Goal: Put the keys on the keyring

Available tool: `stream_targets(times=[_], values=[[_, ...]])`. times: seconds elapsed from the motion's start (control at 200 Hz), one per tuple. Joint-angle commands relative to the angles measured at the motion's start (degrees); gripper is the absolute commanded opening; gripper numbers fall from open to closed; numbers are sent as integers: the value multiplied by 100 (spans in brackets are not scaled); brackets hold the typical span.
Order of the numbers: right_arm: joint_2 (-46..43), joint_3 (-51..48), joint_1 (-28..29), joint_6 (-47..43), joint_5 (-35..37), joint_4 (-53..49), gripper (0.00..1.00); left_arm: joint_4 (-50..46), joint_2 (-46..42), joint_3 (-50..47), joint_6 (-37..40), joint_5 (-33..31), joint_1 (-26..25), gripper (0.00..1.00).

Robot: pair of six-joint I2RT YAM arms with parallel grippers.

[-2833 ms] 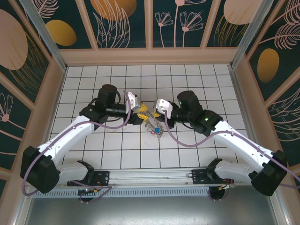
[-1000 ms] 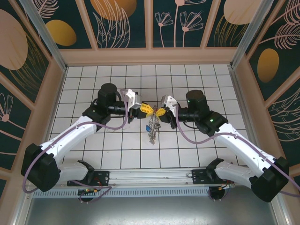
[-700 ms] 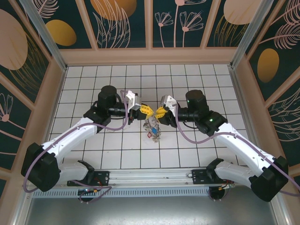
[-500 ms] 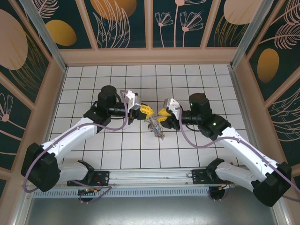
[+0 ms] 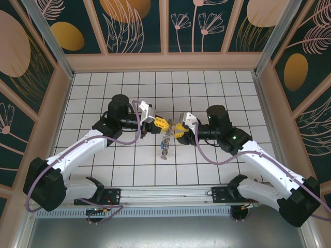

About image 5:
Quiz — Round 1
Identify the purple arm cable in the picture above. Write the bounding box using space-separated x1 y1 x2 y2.
192 121 331 222
24 100 145 213

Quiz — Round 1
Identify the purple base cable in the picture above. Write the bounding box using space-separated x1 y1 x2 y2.
86 203 127 225

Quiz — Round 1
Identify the slotted grey cable duct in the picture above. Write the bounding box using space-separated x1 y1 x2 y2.
36 208 233 219

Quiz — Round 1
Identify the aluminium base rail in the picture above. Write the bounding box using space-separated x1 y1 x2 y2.
62 184 285 207

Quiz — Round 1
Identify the silver keyring chain with keys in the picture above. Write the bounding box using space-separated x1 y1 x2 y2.
158 118 175 161

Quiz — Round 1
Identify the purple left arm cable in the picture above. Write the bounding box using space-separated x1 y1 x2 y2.
24 100 145 213

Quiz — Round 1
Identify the aluminium corner post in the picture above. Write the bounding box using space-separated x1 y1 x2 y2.
20 0 76 79
253 0 304 77

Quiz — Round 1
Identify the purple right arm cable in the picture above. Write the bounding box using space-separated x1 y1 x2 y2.
192 121 331 222

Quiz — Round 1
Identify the aluminium side rail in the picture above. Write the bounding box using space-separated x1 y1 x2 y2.
252 73 320 248

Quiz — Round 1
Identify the grey metal sheet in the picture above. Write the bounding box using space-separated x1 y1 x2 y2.
25 215 311 248

